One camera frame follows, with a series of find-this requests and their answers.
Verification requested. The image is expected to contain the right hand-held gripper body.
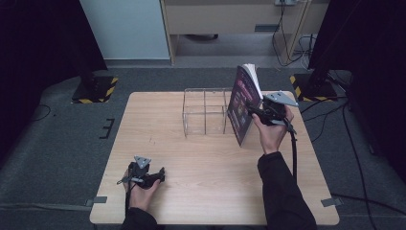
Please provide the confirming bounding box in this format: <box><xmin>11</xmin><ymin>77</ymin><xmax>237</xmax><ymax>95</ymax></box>
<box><xmin>259</xmin><ymin>90</ymin><xmax>300</xmax><ymax>127</ymax></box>

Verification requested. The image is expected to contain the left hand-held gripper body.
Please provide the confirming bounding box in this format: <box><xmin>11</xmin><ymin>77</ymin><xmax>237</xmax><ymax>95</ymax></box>
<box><xmin>116</xmin><ymin>155</ymin><xmax>154</xmax><ymax>190</ymax></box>

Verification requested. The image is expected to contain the purple book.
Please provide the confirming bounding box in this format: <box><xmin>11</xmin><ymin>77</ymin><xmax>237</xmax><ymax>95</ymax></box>
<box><xmin>227</xmin><ymin>63</ymin><xmax>265</xmax><ymax>148</ymax></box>

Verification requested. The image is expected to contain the clear acrylic organizer rack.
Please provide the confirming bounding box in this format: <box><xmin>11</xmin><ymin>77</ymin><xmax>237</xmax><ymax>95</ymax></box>
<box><xmin>181</xmin><ymin>86</ymin><xmax>236</xmax><ymax>139</ymax></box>

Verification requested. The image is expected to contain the person's left hand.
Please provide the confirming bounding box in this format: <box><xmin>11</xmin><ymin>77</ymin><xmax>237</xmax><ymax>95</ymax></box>
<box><xmin>122</xmin><ymin>169</ymin><xmax>162</xmax><ymax>213</ymax></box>

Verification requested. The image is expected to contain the person's right hand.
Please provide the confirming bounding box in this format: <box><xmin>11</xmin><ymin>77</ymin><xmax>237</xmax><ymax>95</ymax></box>
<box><xmin>252</xmin><ymin>104</ymin><xmax>295</xmax><ymax>155</ymax></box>

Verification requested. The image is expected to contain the black hazard-striped stand base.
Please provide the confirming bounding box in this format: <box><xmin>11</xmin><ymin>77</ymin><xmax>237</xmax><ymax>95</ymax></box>
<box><xmin>71</xmin><ymin>75</ymin><xmax>120</xmax><ymax>105</ymax></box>
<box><xmin>289</xmin><ymin>72</ymin><xmax>339</xmax><ymax>104</ymax></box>

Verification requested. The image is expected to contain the grey tape piece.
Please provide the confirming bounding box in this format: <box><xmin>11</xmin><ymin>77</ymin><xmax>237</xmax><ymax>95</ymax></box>
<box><xmin>320</xmin><ymin>196</ymin><xmax>344</xmax><ymax>208</ymax></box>
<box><xmin>84</xmin><ymin>195</ymin><xmax>108</xmax><ymax>208</ymax></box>

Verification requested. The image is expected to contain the black floor tape mark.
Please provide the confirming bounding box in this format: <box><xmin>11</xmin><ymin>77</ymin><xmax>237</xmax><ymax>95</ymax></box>
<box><xmin>98</xmin><ymin>117</ymin><xmax>116</xmax><ymax>140</ymax></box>

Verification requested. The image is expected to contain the light wooden cabinet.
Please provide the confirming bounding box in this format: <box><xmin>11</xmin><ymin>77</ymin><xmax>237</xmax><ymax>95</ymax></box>
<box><xmin>159</xmin><ymin>0</ymin><xmax>330</xmax><ymax>67</ymax></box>

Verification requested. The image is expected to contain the black curtain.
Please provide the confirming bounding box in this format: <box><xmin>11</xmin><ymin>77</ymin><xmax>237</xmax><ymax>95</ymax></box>
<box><xmin>0</xmin><ymin>0</ymin><xmax>108</xmax><ymax>162</ymax></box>
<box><xmin>307</xmin><ymin>0</ymin><xmax>406</xmax><ymax>185</ymax></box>

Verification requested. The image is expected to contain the white panel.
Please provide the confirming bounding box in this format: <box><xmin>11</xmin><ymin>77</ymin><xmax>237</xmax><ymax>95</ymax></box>
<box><xmin>79</xmin><ymin>0</ymin><xmax>171</xmax><ymax>61</ymax></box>

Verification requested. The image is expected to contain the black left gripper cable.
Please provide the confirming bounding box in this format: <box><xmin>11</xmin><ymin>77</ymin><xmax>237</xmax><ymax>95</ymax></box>
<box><xmin>124</xmin><ymin>182</ymin><xmax>133</xmax><ymax>213</ymax></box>

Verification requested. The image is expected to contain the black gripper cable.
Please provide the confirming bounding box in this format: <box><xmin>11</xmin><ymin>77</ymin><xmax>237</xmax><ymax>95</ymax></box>
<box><xmin>124</xmin><ymin>182</ymin><xmax>133</xmax><ymax>213</ymax></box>
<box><xmin>282</xmin><ymin>117</ymin><xmax>299</xmax><ymax>186</ymax></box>

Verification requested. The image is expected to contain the black floor cable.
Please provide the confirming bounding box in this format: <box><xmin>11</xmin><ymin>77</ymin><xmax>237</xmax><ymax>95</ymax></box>
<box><xmin>31</xmin><ymin>103</ymin><xmax>53</xmax><ymax>123</ymax></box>
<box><xmin>330</xmin><ymin>192</ymin><xmax>406</xmax><ymax>217</ymax></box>
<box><xmin>342</xmin><ymin>103</ymin><xmax>381</xmax><ymax>230</ymax></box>
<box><xmin>299</xmin><ymin>95</ymin><xmax>350</xmax><ymax>115</ymax></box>

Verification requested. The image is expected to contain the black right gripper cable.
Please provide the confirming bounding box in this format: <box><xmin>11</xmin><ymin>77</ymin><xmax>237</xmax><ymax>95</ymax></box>
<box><xmin>282</xmin><ymin>117</ymin><xmax>299</xmax><ymax>186</ymax></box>

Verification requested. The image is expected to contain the black hanging cable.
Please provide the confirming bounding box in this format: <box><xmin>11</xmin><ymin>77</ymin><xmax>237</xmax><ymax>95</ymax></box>
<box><xmin>271</xmin><ymin>2</ymin><xmax>317</xmax><ymax>68</ymax></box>

